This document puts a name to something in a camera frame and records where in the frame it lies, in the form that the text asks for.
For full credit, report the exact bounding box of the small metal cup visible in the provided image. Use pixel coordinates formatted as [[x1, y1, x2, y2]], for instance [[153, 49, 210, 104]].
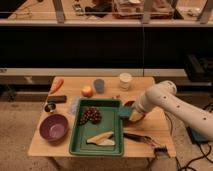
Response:
[[44, 103, 56, 113]]

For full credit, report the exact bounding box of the bunch of dark grapes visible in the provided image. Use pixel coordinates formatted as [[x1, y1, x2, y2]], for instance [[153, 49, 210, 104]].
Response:
[[79, 107, 102, 125]]

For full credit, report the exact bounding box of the orange carrot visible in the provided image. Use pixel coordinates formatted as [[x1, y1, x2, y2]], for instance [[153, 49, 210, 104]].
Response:
[[49, 79, 64, 94]]

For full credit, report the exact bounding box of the purple bowl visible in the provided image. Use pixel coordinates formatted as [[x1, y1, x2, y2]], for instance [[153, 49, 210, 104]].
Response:
[[39, 114, 69, 142]]

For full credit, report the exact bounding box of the black rectangular block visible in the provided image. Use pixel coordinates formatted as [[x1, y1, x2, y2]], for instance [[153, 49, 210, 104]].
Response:
[[47, 95, 67, 103]]

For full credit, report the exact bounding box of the black handled knife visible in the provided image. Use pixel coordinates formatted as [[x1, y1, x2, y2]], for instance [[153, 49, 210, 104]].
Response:
[[123, 133, 151, 142]]

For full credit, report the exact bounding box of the black table clamp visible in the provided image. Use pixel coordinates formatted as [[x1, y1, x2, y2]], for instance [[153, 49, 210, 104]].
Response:
[[149, 139, 168, 157]]

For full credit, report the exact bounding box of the green sponge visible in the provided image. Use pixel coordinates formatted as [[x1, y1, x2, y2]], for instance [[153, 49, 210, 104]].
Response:
[[118, 106, 133, 119]]

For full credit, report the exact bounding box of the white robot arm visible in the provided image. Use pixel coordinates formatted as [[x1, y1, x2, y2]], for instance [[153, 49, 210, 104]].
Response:
[[133, 81, 213, 141]]

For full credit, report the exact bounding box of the green plastic tray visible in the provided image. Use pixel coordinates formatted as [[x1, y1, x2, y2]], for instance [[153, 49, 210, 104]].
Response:
[[69, 99, 124, 156]]

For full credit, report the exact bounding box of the apple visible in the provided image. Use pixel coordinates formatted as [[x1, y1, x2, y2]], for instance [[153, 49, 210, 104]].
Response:
[[81, 86, 93, 98]]

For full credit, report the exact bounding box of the red bowl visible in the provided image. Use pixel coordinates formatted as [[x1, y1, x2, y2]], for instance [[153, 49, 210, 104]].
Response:
[[121, 101, 145, 122]]

